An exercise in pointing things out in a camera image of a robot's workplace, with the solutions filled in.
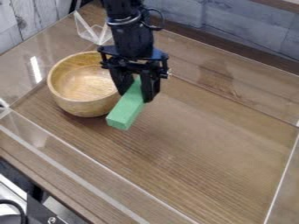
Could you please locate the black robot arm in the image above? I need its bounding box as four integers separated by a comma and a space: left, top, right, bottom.
97, 0, 169, 103

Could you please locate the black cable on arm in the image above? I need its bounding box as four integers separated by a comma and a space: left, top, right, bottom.
138, 7, 165, 32

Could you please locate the wooden bowl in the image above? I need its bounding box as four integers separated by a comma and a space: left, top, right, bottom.
46, 51, 118, 117

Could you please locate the black metal bracket with bolt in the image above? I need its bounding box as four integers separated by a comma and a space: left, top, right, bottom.
25, 195, 67, 224

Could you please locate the black cable bottom left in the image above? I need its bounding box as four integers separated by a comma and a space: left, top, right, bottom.
0, 199, 27, 224

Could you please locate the clear acrylic corner bracket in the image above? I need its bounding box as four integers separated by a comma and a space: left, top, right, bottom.
73, 11, 112, 46

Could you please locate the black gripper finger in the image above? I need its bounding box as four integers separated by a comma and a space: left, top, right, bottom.
109, 67, 134, 95
140, 70, 160, 103

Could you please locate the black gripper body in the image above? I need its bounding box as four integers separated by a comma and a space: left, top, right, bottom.
97, 16, 168, 80

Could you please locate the green rectangular block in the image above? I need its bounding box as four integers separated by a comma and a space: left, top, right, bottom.
106, 78, 145, 130

